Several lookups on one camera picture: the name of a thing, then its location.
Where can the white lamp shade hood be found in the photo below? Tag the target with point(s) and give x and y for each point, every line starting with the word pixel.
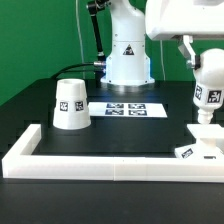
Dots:
pixel 71 111

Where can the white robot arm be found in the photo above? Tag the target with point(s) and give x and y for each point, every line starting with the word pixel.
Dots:
pixel 127 64

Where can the white marker tag sheet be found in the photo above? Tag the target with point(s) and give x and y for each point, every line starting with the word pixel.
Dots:
pixel 145 110

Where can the white U-shaped frame barrier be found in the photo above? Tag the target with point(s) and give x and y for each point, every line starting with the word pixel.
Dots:
pixel 21 162

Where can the white lamp base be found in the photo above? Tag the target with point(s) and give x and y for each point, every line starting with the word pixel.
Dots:
pixel 205 147

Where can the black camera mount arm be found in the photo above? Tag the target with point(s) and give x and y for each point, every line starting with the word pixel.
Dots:
pixel 93 7

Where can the white lamp bulb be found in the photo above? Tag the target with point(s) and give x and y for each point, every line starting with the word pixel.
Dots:
pixel 209 88

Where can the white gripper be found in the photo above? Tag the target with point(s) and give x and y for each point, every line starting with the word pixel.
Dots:
pixel 170 19

